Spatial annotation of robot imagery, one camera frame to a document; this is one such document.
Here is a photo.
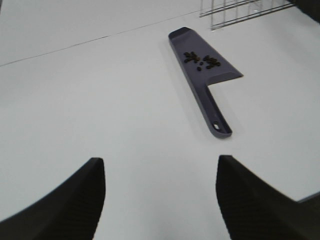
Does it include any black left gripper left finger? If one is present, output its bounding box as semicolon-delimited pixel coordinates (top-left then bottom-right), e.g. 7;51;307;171
0;157;106;240

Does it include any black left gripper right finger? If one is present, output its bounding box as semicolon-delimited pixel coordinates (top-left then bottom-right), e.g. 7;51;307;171
215;155;320;240

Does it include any grey plastic dustpan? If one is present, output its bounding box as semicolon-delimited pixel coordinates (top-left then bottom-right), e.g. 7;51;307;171
168;27;243;139

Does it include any pile of coffee beans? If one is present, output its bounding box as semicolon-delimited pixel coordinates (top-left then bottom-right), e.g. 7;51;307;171
183;51;221;72

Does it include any metal wire dish rack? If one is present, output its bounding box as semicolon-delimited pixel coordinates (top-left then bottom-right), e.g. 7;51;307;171
199;0;296;31

